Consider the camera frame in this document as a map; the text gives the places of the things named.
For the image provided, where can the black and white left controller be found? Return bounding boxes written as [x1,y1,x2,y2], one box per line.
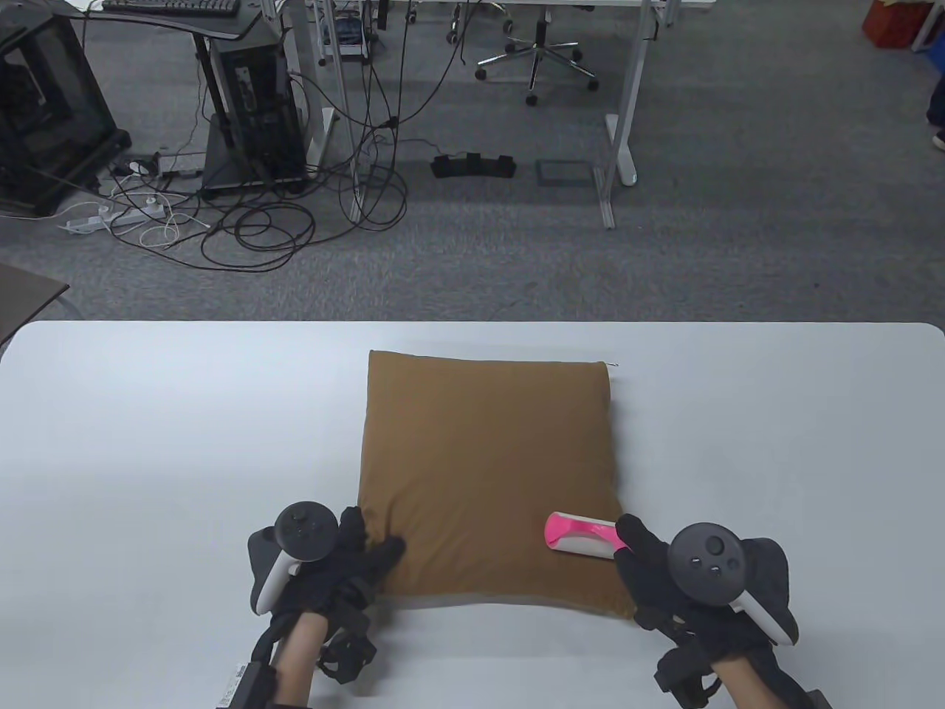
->
[247,501,341,617]

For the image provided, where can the tangle of black cables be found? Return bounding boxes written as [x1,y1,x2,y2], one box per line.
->
[96,0,503,273]

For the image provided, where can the black glass computer case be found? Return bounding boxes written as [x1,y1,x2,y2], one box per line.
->
[0,10,133,218]

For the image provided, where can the black computer tower on stand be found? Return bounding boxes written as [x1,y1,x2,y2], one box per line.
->
[193,28,311,197]

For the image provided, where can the red box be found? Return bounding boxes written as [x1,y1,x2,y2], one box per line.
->
[862,0,925,49]

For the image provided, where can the person's right hand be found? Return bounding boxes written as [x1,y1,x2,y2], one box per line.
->
[614,513,765,660]

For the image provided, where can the white desk leg frame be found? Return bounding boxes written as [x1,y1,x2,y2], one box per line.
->
[593,0,652,230]

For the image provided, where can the black power strip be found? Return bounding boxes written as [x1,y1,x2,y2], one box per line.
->
[109,151,205,179]

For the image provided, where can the black left arm cable pack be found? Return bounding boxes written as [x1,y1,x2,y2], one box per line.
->
[216,614,296,709]

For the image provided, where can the white desk leg with foot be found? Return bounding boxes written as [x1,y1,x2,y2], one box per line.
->
[283,0,342,175]

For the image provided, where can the person's left hand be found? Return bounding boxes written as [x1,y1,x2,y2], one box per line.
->
[275,506,408,628]

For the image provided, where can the black and white controller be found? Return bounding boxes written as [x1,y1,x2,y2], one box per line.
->
[667,523,800,648]
[247,501,341,617]

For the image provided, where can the black keyboard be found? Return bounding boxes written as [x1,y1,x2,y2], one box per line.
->
[101,0,241,18]

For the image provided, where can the person's right forearm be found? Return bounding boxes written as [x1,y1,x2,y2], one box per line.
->
[710,650,785,709]

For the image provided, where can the black and white right controller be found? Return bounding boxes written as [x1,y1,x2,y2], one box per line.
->
[667,523,800,648]

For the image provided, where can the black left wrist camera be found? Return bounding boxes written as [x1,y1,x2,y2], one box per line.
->
[316,619,378,686]

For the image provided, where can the office chair star base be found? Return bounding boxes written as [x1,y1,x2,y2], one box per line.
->
[473,0,601,107]

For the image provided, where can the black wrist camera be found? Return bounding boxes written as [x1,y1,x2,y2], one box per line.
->
[653,641,722,700]
[316,619,378,686]

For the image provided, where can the white power strip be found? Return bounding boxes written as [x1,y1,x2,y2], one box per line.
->
[58,198,172,235]

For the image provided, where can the pink and white lint roller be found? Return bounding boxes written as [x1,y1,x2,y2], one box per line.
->
[544,509,629,560]

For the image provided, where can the dark side table corner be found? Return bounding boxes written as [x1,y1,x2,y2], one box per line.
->
[0,261,70,349]

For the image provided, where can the brown square pillow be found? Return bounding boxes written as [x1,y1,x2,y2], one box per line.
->
[357,349,638,620]

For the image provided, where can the person's left forearm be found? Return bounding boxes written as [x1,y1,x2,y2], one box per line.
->
[275,612,330,709]

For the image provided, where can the black curved desk top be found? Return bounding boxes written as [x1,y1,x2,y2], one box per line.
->
[72,0,268,42]

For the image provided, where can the grey floor outlet plate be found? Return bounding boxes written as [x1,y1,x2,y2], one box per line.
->
[536,158,592,188]

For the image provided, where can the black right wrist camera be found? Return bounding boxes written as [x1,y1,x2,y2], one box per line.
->
[653,641,722,700]

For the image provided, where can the white cables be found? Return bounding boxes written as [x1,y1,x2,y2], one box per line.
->
[111,193,194,250]

